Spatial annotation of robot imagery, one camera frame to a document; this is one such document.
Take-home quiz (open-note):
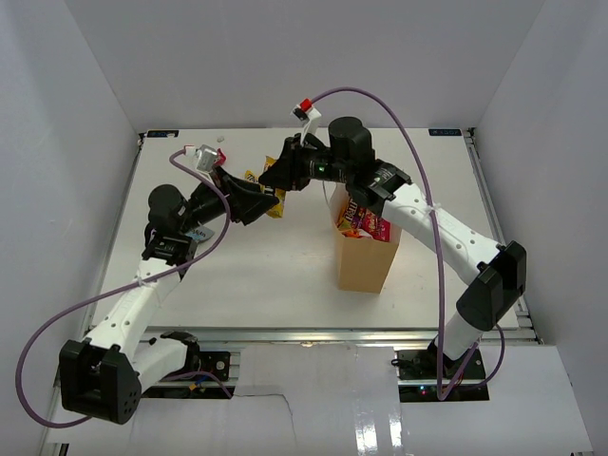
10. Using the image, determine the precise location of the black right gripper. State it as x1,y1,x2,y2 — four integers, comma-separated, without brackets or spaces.
260,132,354,190

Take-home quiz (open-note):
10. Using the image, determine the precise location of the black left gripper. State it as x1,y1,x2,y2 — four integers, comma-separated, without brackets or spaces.
179,164,279,235

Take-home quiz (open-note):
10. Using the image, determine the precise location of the orange Skittles snack bag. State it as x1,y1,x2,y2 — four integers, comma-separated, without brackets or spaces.
338,228,373,239

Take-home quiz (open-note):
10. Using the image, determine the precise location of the dark label left table corner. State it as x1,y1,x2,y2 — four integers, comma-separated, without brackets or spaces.
145,129,180,139

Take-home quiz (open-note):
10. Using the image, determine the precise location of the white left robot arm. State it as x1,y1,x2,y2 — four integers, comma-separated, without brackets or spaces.
59,167,279,425

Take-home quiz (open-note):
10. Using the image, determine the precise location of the brown paper bag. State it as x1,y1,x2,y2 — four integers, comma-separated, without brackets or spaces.
328,184,401,294

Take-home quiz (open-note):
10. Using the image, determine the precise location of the dark label right table corner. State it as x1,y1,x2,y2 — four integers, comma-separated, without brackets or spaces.
428,128,462,137

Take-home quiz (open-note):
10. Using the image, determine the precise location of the red Himalaya candy packet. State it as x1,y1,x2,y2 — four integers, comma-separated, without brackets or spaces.
366,213,390,242

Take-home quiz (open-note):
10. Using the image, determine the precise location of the crumpled red candy packet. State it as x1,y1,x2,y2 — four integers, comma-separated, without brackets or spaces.
217,148,227,166

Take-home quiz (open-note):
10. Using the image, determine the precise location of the yellow M&M's packet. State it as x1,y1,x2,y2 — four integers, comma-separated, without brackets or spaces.
242,155,287,219

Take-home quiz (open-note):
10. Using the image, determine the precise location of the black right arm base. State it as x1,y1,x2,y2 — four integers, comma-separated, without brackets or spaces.
391,349,486,383

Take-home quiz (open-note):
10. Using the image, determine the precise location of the dark label table corner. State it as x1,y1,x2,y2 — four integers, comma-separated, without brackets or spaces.
428,128,462,137
145,129,180,139

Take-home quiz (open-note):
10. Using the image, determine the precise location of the purple M&M's packet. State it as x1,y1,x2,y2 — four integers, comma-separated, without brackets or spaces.
336,199,366,231

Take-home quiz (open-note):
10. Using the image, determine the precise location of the grey Himalaya candy packet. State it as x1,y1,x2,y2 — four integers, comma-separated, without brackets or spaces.
186,226,215,243

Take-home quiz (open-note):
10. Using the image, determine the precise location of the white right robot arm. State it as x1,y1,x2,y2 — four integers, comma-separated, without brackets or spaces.
259,117,527,379

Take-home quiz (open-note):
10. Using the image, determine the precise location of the aluminium front rail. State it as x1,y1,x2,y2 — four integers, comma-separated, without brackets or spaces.
142,325,452,346

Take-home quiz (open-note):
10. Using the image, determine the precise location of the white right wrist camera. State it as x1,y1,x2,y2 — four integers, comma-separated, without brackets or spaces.
292,98,322,145

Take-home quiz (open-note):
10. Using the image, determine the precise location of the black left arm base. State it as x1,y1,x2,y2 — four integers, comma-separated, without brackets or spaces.
134,350,228,391

